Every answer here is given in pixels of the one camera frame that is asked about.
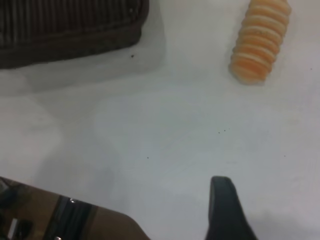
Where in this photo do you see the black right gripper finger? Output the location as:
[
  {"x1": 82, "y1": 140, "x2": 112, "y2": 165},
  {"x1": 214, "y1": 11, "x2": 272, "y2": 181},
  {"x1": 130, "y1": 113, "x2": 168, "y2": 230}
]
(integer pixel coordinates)
[{"x1": 204, "y1": 175, "x2": 260, "y2": 240}]

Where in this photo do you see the black woven rectangular basket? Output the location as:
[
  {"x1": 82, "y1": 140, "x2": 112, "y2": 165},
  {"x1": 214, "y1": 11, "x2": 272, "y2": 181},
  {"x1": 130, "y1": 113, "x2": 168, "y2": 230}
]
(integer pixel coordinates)
[{"x1": 0, "y1": 0, "x2": 150, "y2": 70}]

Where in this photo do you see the ridged golden bread loaf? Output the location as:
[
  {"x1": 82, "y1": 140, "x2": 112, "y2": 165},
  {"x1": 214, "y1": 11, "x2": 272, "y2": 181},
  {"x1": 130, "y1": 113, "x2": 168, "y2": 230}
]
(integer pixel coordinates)
[{"x1": 228, "y1": 0, "x2": 293, "y2": 85}]

